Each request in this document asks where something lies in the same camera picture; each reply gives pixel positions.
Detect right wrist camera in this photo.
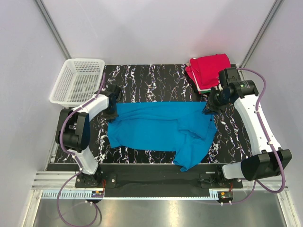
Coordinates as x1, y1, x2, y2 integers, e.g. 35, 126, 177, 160
219, 67, 241, 87

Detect blue t shirt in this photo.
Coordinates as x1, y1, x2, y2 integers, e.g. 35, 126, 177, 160
107, 102, 217, 172

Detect red folded t shirt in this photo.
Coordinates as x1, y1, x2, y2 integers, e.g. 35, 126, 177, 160
185, 53, 231, 87

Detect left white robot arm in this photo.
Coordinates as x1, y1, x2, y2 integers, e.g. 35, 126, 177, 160
55, 84, 123, 187

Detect aluminium frame rail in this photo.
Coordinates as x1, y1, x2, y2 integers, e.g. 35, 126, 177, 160
32, 171, 289, 201

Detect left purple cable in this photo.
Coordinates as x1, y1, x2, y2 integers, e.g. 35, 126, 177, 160
57, 72, 107, 226

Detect white plastic basket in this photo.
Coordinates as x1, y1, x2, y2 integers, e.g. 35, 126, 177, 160
49, 58, 105, 108

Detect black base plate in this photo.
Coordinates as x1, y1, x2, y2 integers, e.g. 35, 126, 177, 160
75, 164, 243, 189

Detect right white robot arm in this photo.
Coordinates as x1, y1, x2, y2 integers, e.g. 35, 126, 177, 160
203, 67, 292, 193

